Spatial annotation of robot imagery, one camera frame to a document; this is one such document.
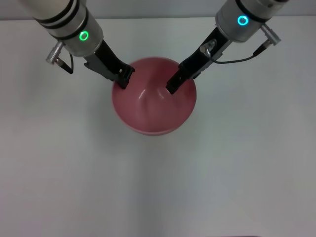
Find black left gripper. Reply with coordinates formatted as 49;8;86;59
82;39;136;90

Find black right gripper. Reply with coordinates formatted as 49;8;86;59
165;25;233;95

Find pink plastic bowl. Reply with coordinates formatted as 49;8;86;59
111;57;198;137

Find left arm connector with cable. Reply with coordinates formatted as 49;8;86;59
45;41;75;75

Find arm connector with cable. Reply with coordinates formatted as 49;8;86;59
45;41;75;75
214;23;281;64

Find right arm connector with cable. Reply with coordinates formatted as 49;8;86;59
214;23;281;64

